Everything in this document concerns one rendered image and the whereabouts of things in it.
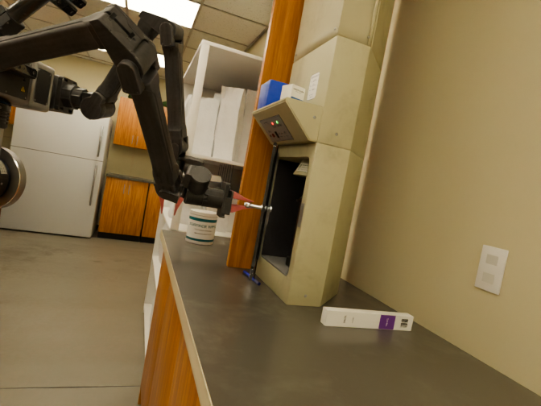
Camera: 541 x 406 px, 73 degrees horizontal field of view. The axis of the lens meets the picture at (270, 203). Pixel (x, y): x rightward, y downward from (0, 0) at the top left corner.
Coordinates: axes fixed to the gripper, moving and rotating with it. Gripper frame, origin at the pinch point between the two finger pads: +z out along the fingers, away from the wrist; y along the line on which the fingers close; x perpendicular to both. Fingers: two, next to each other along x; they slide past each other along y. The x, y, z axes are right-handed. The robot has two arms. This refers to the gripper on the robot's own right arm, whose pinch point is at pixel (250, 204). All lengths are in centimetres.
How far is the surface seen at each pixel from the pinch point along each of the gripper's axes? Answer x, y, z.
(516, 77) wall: -33, 47, 55
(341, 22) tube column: -13, 55, 13
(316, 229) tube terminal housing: -12.9, -3.3, 17.2
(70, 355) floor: 136, -120, -57
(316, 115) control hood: -13.0, 28.2, 10.4
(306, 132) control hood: -13.1, 23.0, 8.2
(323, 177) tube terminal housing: -12.9, 11.8, 16.0
